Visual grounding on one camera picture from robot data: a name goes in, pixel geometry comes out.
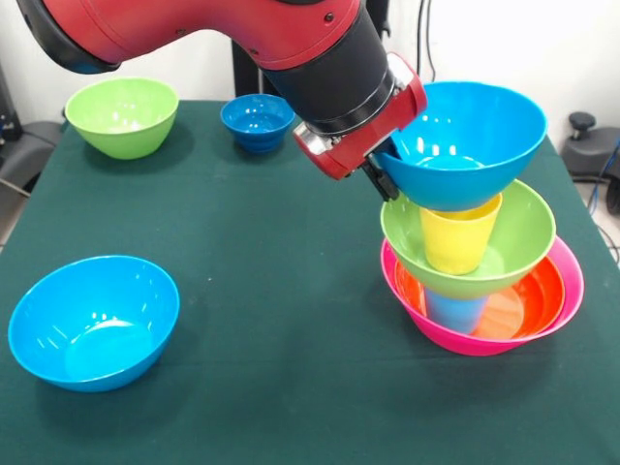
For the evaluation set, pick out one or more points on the black equipment with knob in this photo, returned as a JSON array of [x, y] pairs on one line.
[[591, 150]]

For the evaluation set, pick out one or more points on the small dark blue bowl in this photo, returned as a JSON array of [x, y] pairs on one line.
[[257, 121]]

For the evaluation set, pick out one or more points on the green plastic bowl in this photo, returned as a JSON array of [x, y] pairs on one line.
[[121, 109], [528, 227]]

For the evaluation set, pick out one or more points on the grey chair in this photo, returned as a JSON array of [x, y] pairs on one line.
[[24, 155]]

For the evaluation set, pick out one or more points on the yellow plastic cup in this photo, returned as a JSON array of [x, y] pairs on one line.
[[455, 242]]

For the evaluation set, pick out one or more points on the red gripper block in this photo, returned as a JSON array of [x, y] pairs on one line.
[[363, 145]]

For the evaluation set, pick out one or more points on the light blue plastic cup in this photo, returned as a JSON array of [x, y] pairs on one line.
[[457, 315]]

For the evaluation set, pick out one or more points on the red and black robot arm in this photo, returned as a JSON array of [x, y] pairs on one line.
[[218, 43]]

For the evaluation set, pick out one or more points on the black device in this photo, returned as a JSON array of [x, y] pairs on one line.
[[6, 116]]

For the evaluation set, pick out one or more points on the large pink plastic bowl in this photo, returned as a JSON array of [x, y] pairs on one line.
[[465, 345]]

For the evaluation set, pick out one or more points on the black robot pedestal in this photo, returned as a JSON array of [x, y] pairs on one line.
[[247, 72]]

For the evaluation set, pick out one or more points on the dark green tablecloth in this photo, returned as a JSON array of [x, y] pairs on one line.
[[242, 315]]

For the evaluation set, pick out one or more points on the light blue plastic bowl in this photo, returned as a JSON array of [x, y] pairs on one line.
[[465, 126], [92, 329]]

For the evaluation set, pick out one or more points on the orange plastic bowl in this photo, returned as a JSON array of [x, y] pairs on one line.
[[537, 305]]

